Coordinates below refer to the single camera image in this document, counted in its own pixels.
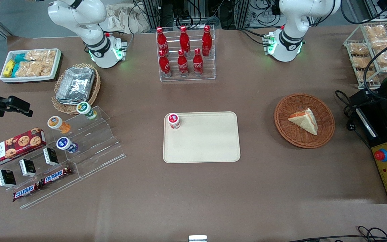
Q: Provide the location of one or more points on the triangular white bread sandwich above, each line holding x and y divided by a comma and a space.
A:
303, 121

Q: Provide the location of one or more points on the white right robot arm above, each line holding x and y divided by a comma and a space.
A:
86, 20

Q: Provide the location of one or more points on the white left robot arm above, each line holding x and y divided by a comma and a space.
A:
292, 20

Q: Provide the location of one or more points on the light oval wicker basket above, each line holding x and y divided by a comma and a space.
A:
59, 107

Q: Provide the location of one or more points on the brown round wicker basket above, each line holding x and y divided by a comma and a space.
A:
287, 127

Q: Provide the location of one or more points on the beige plastic tray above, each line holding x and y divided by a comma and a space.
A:
207, 141

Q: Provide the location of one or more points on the black countertop appliance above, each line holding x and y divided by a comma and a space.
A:
378, 114

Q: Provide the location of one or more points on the teal snack packet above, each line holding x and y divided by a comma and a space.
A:
20, 58
15, 70

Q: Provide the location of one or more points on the yellow snack packet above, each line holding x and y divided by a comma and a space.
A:
8, 68

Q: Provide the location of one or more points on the clear rice cracker bag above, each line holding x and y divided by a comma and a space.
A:
34, 69
40, 55

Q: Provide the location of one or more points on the red Walkers cookie box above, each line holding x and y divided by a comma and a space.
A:
12, 148

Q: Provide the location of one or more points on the orange lid yogurt cup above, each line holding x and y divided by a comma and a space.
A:
57, 123

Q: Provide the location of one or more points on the white rectangular snack bin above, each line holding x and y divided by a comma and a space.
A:
55, 67

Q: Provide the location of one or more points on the small black snack box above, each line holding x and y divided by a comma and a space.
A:
27, 167
6, 178
50, 156

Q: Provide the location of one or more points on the blue lid yogurt cup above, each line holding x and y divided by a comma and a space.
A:
65, 144

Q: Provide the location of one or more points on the silver foil container stack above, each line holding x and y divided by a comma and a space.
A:
76, 84

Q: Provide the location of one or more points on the green lid yogurt cup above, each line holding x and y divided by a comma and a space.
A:
85, 109

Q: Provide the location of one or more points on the Snickers chocolate bar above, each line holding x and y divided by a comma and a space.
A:
26, 191
56, 175

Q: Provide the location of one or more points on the clear acrylic stepped stand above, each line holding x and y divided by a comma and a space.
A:
96, 144

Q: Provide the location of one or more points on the crumpled beige cloth bag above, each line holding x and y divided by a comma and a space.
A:
119, 18

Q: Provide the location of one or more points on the red Coca-Cola bottle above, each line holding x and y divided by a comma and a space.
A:
184, 40
198, 64
206, 41
165, 65
162, 42
182, 64

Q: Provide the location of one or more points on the red lid yogurt cup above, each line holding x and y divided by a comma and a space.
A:
173, 120

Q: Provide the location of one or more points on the clear acrylic bottle rack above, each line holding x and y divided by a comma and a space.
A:
210, 67

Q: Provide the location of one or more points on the aluminium frame post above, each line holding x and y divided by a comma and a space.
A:
151, 10

